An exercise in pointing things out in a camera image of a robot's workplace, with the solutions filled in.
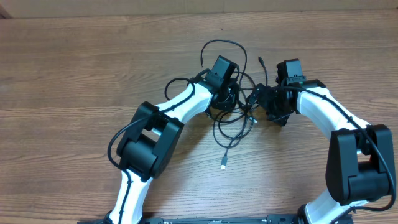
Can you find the black usb cables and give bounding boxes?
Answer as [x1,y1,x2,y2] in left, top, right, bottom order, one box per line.
[200,39,269,170]

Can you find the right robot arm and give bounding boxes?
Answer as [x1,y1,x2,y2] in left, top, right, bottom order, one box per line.
[246,59,397,223]

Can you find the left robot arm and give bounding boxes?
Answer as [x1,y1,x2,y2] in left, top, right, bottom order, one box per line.
[103,56,239,223]

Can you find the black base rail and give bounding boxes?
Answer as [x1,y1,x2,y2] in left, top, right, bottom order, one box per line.
[77,213,352,224]

